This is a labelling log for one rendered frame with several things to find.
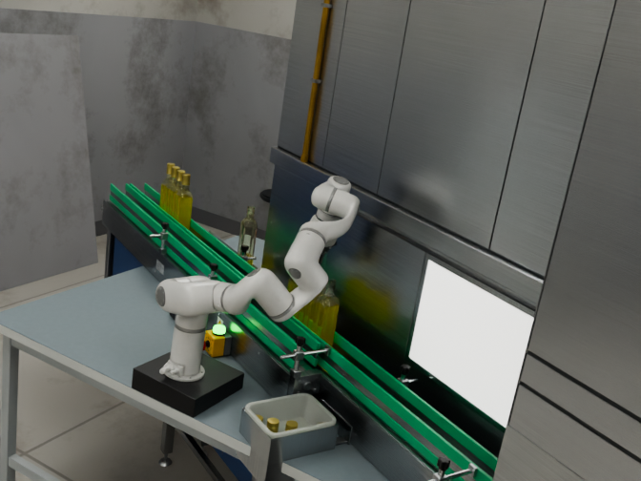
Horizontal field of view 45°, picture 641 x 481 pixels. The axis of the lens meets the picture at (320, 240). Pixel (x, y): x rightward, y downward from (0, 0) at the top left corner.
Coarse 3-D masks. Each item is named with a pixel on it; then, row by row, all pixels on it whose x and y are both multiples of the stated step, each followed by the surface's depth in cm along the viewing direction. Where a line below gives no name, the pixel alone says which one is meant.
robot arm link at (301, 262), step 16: (304, 240) 210; (320, 240) 212; (288, 256) 207; (304, 256) 206; (288, 272) 209; (304, 272) 207; (320, 272) 210; (304, 288) 210; (320, 288) 211; (304, 304) 211
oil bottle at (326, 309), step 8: (320, 296) 238; (328, 296) 237; (320, 304) 238; (328, 304) 236; (336, 304) 238; (320, 312) 238; (328, 312) 237; (336, 312) 239; (320, 320) 238; (328, 320) 238; (336, 320) 240; (312, 328) 243; (320, 328) 239; (328, 328) 240; (320, 336) 239; (328, 336) 241; (328, 344) 242
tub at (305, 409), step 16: (272, 400) 223; (288, 400) 226; (304, 400) 229; (256, 416) 213; (272, 416) 224; (288, 416) 227; (304, 416) 230; (320, 416) 223; (272, 432) 206; (288, 432) 208
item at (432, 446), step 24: (168, 216) 333; (312, 336) 241; (336, 360) 230; (360, 384) 221; (384, 408) 212; (408, 432) 204; (432, 432) 195; (432, 456) 196; (456, 456) 188; (456, 480) 189; (480, 480) 182
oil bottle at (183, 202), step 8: (184, 176) 324; (184, 184) 325; (184, 192) 325; (176, 200) 328; (184, 200) 326; (192, 200) 328; (176, 208) 328; (184, 208) 327; (176, 216) 329; (184, 216) 328; (184, 224) 329
